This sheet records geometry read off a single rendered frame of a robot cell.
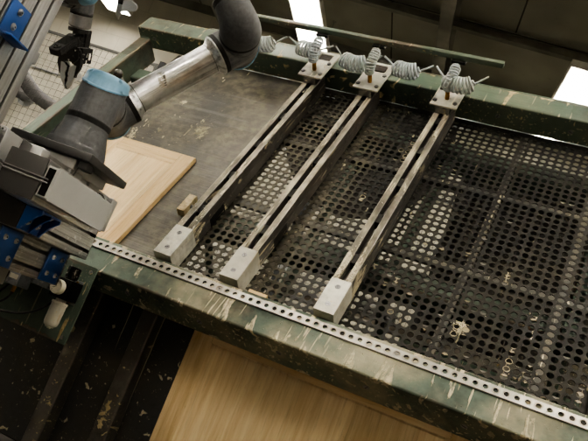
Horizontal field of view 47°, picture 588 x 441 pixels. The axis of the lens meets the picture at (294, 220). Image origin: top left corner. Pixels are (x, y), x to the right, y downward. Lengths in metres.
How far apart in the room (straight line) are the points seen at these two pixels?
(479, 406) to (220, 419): 0.79
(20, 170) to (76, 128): 0.34
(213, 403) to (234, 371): 0.11
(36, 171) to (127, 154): 1.16
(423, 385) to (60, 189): 0.96
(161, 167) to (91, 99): 0.75
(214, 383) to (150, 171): 0.79
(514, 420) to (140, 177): 1.45
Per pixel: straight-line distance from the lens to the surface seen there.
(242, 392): 2.11
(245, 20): 1.88
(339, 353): 1.79
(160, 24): 3.20
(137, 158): 2.54
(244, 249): 2.03
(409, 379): 1.76
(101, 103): 1.77
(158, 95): 1.94
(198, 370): 2.17
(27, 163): 1.45
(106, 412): 2.26
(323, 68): 2.73
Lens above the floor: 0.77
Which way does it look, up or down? 11 degrees up
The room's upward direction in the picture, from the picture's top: 22 degrees clockwise
